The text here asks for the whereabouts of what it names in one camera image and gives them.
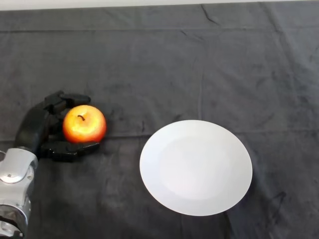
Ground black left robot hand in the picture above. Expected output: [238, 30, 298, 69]
[14, 90, 101, 163]

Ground black cloth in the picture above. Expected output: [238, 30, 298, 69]
[0, 1, 319, 239]

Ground red yellow apple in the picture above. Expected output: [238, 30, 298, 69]
[62, 105, 107, 144]

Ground white round plate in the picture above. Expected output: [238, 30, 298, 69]
[139, 119, 253, 217]

